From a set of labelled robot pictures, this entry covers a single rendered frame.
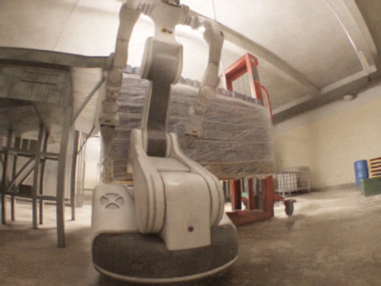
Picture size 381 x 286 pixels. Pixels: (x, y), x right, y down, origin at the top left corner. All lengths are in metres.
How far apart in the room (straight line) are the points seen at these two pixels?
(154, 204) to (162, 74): 0.65
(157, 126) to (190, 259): 0.62
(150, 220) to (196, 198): 0.14
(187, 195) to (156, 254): 0.18
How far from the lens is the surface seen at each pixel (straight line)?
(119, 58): 0.86
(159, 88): 0.96
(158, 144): 0.89
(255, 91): 2.38
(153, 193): 0.52
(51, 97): 1.27
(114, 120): 0.96
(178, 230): 0.54
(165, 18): 1.22
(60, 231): 1.17
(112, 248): 0.58
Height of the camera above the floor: 0.33
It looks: 15 degrees up
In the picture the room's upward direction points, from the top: 1 degrees counter-clockwise
